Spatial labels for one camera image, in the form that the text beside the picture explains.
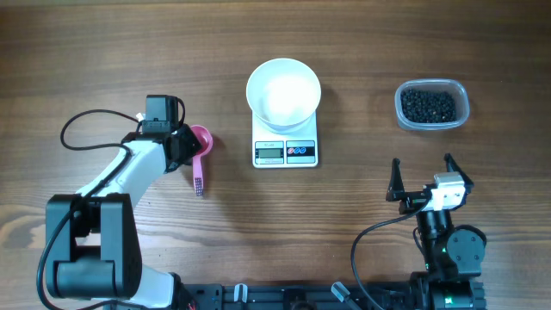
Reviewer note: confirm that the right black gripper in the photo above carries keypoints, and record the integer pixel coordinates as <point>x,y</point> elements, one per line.
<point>412,201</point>

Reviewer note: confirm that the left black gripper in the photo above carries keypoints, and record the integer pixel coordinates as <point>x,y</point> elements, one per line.
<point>194,146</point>

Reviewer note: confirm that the pink plastic measuring scoop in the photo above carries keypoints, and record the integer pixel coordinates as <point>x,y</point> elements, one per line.
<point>207,141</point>

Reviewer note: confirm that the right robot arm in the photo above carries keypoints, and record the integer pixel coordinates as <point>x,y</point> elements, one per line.
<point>452,254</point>

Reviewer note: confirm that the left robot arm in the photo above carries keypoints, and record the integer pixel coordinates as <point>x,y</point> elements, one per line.
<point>92,247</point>

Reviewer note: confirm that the white digital kitchen scale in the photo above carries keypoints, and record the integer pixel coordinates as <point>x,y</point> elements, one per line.
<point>294,147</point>

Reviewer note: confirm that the white bowl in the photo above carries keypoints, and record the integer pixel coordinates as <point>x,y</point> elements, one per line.
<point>283,93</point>

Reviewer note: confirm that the black peppercorns pile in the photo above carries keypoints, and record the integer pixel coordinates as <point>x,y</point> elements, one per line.
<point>423,106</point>

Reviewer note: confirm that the clear plastic container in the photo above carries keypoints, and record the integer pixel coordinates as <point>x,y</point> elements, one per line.
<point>454,88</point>

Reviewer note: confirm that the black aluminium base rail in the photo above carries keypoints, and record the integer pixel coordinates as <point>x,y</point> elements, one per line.
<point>376,295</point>

